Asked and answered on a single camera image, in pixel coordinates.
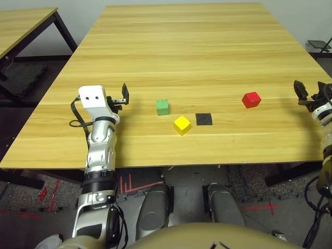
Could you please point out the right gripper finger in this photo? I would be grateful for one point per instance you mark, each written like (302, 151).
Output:
(322, 89)
(301, 92)

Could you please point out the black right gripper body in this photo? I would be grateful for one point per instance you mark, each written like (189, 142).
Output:
(328, 97)

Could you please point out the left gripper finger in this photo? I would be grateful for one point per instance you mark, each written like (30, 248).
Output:
(126, 96)

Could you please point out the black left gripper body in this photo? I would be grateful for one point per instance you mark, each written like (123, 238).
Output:
(115, 103)

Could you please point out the green wooden block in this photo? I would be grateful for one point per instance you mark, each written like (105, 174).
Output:
(162, 107)

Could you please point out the red wooden block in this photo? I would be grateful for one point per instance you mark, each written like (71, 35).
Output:
(251, 99)

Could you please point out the yellow wooden block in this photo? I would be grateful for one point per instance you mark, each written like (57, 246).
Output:
(182, 124)

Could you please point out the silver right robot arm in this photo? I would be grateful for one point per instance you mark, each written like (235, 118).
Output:
(325, 116)

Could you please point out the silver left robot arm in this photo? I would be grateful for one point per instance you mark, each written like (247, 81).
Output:
(99, 145)

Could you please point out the black folding stool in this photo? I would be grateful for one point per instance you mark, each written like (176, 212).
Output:
(320, 44)

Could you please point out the black mat with red lines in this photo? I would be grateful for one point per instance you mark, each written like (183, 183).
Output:
(140, 179)

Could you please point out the black square marker patch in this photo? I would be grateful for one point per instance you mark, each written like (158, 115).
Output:
(204, 119)

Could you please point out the black foam pad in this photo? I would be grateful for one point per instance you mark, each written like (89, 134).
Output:
(23, 77)

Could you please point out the grey speckled floor mat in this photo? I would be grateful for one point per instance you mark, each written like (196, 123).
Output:
(259, 186)
(23, 199)

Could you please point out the dark robot stand plate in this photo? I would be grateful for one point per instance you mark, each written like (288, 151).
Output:
(192, 176)

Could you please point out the grey left robot leg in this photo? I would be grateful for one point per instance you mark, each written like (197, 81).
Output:
(153, 207)

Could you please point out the grey robot leg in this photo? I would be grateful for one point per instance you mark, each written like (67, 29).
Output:
(153, 207)
(224, 205)

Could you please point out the grey right robot leg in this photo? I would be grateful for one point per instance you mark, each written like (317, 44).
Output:
(224, 205)

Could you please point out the red floor tape strip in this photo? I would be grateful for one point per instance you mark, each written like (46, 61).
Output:
(23, 215)

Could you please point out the tan robot torso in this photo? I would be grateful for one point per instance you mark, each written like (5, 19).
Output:
(207, 238)

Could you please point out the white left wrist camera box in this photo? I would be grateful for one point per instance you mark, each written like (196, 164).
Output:
(90, 96)

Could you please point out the black main table frame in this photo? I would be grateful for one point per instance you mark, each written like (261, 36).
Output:
(288, 174)

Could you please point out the wooden side table black frame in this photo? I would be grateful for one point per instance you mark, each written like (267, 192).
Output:
(20, 26)

